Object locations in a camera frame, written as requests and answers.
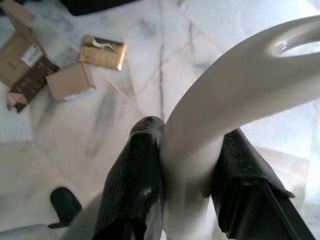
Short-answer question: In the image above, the cardboard box with white label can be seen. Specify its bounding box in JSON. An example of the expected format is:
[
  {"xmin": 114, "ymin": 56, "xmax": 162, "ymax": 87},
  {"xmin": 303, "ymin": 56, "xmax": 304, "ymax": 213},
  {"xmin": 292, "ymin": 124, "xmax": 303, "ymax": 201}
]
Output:
[{"xmin": 0, "ymin": 33, "xmax": 49, "ymax": 86}]

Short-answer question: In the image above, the open tan cardboard box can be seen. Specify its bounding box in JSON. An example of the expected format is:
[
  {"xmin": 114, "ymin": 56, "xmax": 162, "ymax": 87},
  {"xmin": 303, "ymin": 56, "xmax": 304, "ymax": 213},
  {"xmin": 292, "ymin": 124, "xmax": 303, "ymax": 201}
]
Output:
[{"xmin": 0, "ymin": 0, "xmax": 34, "ymax": 34}]

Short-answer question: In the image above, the dark brown printed box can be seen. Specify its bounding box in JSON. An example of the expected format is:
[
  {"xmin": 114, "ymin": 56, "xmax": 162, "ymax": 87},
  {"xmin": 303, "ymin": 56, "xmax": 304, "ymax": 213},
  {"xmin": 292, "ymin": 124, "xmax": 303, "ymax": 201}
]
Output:
[{"xmin": 7, "ymin": 56, "xmax": 60, "ymax": 113}]

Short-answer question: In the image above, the shiny golden flat box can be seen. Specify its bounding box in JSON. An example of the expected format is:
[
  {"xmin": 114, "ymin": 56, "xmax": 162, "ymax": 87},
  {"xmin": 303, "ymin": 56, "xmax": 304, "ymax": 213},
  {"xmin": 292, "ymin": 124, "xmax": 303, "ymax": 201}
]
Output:
[{"xmin": 79, "ymin": 35, "xmax": 127, "ymax": 72}]

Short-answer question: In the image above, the cream long-handled dustpan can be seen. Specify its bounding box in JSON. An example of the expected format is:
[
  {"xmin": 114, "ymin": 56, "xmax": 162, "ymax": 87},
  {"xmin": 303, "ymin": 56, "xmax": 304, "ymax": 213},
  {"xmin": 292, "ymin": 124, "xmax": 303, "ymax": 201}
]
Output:
[{"xmin": 159, "ymin": 14, "xmax": 320, "ymax": 240}]

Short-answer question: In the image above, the small plain tan box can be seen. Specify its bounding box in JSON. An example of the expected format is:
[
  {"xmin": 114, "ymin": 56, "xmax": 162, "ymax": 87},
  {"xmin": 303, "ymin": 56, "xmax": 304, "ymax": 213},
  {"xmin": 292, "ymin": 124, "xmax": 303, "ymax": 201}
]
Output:
[{"xmin": 46, "ymin": 62, "xmax": 96, "ymax": 102}]

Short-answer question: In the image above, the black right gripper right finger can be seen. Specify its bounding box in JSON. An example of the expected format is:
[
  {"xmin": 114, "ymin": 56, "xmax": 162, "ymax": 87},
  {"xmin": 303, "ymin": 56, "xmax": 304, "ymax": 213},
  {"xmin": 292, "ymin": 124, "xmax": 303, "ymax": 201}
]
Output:
[{"xmin": 211, "ymin": 128, "xmax": 316, "ymax": 240}]

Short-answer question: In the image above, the black robot foot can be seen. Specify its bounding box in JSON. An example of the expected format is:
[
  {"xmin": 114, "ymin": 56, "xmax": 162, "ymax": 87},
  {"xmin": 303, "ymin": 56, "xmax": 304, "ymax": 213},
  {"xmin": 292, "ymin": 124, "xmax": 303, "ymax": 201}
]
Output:
[{"xmin": 49, "ymin": 186, "xmax": 83, "ymax": 228}]

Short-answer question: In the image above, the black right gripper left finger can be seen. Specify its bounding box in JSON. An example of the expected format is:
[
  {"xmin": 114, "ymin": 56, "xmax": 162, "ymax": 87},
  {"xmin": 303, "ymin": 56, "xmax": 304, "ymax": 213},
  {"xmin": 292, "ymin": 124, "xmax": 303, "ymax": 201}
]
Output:
[{"xmin": 93, "ymin": 116, "xmax": 166, "ymax": 240}]

